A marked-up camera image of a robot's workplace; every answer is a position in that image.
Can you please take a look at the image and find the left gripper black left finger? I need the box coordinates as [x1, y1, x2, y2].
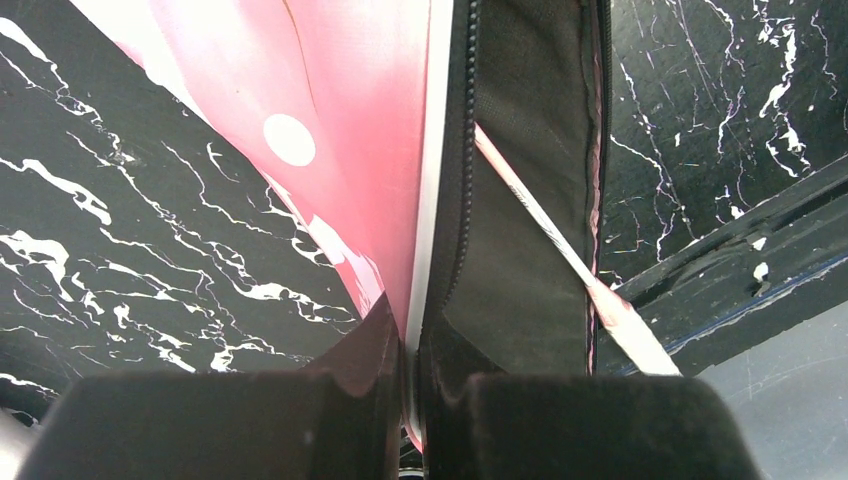
[18, 297, 400, 479]

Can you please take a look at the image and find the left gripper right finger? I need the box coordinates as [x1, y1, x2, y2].
[419, 318, 758, 479]

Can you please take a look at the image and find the pink badminton racket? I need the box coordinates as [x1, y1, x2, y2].
[474, 124, 681, 376]

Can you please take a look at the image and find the pink racket bag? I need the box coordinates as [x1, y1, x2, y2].
[77, 1, 610, 453]

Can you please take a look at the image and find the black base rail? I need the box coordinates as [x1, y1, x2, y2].
[617, 157, 847, 376]

